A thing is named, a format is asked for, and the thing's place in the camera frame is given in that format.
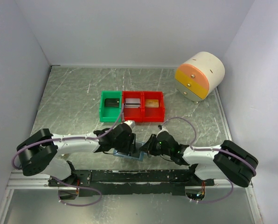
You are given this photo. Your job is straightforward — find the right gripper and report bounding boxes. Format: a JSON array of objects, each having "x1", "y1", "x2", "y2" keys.
[{"x1": 139, "y1": 134, "x2": 172, "y2": 156}]

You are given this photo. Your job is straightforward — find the blue card holder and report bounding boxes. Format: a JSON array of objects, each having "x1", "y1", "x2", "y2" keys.
[{"x1": 113, "y1": 141, "x2": 145, "y2": 161}]

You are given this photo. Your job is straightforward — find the red plastic bin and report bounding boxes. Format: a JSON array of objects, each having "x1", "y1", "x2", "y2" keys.
[
  {"x1": 143, "y1": 91, "x2": 165, "y2": 122},
  {"x1": 122, "y1": 91, "x2": 143, "y2": 122}
]

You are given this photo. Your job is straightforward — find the green plastic bin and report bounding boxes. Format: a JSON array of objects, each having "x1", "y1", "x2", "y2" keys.
[{"x1": 99, "y1": 91, "x2": 122, "y2": 123}]

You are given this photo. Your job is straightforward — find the round drawer cabinet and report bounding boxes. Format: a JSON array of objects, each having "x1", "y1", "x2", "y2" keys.
[{"x1": 174, "y1": 51, "x2": 225, "y2": 102}]

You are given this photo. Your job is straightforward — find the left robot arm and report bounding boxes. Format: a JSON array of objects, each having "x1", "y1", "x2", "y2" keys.
[{"x1": 16, "y1": 120, "x2": 135, "y2": 186}]

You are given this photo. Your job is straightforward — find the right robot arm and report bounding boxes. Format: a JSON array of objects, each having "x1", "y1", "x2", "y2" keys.
[{"x1": 139, "y1": 130, "x2": 258, "y2": 188}]

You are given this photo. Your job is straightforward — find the white striped card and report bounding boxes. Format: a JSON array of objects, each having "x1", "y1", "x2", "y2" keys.
[{"x1": 124, "y1": 98, "x2": 141, "y2": 108}]

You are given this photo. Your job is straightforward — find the black card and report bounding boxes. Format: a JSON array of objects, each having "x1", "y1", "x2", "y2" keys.
[{"x1": 104, "y1": 98, "x2": 120, "y2": 107}]

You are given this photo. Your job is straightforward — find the gold card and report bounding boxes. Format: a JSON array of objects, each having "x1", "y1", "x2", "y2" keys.
[{"x1": 145, "y1": 99, "x2": 159, "y2": 108}]

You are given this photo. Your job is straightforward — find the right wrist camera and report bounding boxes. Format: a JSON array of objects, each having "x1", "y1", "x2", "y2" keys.
[{"x1": 158, "y1": 125, "x2": 168, "y2": 135}]

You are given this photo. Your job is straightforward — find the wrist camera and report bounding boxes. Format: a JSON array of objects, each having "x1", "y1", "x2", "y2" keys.
[
  {"x1": 123, "y1": 120, "x2": 136, "y2": 129},
  {"x1": 158, "y1": 125, "x2": 168, "y2": 135}
]

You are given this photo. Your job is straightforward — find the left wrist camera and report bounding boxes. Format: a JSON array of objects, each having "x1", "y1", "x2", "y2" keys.
[{"x1": 123, "y1": 120, "x2": 136, "y2": 129}]

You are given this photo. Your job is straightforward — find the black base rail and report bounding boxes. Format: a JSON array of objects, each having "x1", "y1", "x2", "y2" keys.
[{"x1": 48, "y1": 169, "x2": 215, "y2": 198}]

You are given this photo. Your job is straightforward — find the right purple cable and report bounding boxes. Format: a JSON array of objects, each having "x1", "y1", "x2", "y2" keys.
[{"x1": 159, "y1": 117, "x2": 257, "y2": 173}]

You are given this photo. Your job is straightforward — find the purple cable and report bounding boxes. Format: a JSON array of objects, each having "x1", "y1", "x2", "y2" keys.
[
  {"x1": 159, "y1": 117, "x2": 257, "y2": 173},
  {"x1": 11, "y1": 104, "x2": 125, "y2": 171}
]

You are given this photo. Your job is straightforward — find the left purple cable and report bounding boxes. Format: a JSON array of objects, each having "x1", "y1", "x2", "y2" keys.
[{"x1": 11, "y1": 104, "x2": 125, "y2": 171}]

